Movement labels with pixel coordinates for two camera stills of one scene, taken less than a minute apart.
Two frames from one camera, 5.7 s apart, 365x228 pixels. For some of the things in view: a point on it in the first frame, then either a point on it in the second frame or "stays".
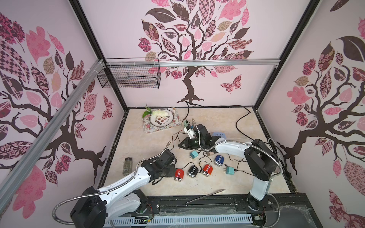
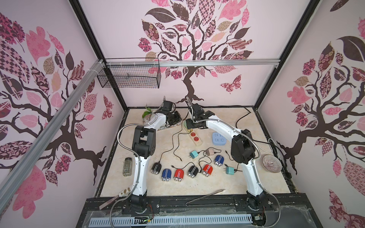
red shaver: x=207 y=170 stays
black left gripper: x=171 y=173 to x=178 y=118
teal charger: x=194 y=154 stays
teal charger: x=229 y=170 stays
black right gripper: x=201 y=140 to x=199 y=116
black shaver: x=193 y=171 stays
